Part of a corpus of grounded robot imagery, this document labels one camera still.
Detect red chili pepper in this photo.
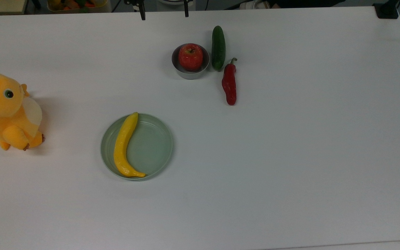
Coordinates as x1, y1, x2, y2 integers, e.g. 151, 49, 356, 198
222, 58, 238, 106

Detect green plastic plate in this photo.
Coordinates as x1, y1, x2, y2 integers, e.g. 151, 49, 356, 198
100, 113, 174, 181

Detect red apple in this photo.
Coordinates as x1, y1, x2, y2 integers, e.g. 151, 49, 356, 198
178, 43, 203, 72

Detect green cucumber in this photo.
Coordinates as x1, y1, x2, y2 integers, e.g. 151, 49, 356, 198
211, 25, 226, 72

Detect box of colourful items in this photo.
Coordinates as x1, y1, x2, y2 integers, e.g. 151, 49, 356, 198
47, 0, 109, 13

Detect small metal bowl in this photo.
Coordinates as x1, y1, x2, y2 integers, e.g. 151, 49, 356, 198
172, 43, 210, 80

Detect white crumpled cloth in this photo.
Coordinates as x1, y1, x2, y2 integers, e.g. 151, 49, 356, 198
239, 0, 270, 10

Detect beige wooden board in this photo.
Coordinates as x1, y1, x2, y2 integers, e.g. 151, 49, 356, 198
0, 0, 29, 15

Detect yellow banana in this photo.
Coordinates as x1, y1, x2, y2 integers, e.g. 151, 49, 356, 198
113, 112, 146, 178

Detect yellow plush toy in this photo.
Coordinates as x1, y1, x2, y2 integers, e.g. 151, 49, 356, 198
0, 73, 45, 151

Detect black table clamp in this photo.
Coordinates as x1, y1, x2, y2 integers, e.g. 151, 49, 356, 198
373, 0, 400, 19

